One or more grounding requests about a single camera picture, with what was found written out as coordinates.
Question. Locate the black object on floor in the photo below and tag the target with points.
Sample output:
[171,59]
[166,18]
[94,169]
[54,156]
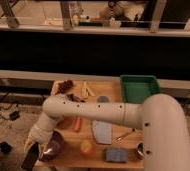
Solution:
[5,148]

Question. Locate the blue round lid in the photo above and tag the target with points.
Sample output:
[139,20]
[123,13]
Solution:
[103,99]

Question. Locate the light blue folded cloth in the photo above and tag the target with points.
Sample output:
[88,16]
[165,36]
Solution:
[102,132]

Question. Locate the metal spoon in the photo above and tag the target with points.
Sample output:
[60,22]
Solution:
[125,135]

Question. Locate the purple bowl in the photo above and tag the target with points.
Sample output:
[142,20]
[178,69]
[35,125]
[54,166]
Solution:
[54,147]

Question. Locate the blue sponge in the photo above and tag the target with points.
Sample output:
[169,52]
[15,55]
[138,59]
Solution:
[116,155]

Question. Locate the small metal cup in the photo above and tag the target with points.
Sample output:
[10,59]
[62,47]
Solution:
[139,150]

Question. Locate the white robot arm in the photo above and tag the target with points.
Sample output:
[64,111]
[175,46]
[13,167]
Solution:
[166,140]

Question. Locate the black power adapter on floor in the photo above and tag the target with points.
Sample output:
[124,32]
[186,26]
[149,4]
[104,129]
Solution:
[14,115]

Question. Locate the dark small toy object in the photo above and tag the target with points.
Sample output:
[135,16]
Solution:
[74,98]

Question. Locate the orange carrot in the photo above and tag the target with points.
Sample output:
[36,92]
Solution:
[77,124]

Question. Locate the orange fruit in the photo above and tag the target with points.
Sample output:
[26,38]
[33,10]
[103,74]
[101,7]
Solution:
[87,147]

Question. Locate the green plastic tray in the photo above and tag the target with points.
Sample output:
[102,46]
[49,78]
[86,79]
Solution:
[137,88]

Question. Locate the bunch of dark grapes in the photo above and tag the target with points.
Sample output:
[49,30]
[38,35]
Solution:
[65,86]

